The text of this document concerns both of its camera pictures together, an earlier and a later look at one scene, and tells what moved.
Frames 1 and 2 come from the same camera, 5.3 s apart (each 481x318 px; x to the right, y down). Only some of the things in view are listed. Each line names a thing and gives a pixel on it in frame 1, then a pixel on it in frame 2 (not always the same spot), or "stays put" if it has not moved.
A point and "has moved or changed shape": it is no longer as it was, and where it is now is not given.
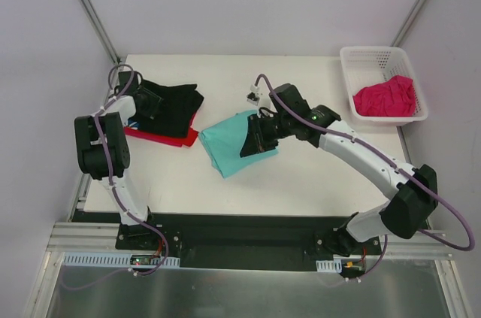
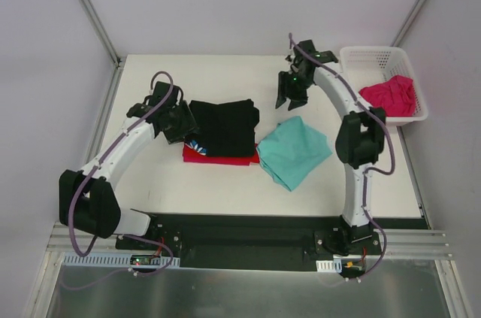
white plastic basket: (368, 66) stays put
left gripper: (151, 101) to (180, 122)
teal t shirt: (222, 142) to (291, 151)
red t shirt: (188, 140) has moved or changed shape
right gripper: (261, 134) to (293, 89)
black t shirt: (175, 113) has moved or changed shape
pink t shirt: (392, 98) stays put
